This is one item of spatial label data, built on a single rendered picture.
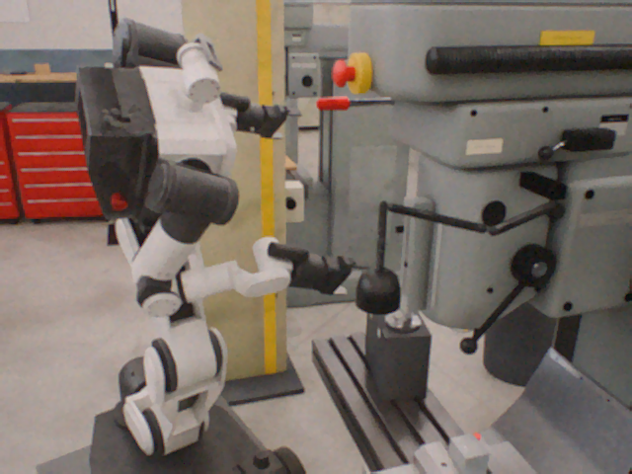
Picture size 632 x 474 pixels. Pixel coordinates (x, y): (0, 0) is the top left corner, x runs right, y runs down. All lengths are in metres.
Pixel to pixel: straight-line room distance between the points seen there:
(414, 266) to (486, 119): 0.29
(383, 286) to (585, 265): 0.38
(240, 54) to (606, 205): 1.86
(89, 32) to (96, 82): 8.60
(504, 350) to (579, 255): 2.21
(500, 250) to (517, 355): 2.26
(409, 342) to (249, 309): 1.61
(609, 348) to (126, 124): 1.11
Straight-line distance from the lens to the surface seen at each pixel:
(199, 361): 1.54
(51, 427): 3.15
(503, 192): 0.98
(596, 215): 1.08
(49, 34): 9.92
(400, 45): 0.84
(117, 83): 1.29
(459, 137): 0.88
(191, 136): 1.21
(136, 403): 1.93
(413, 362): 1.52
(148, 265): 1.24
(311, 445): 2.82
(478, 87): 0.87
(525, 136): 0.94
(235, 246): 2.82
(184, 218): 1.14
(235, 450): 1.95
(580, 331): 1.50
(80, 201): 5.61
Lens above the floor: 1.85
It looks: 22 degrees down
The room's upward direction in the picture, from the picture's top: 1 degrees clockwise
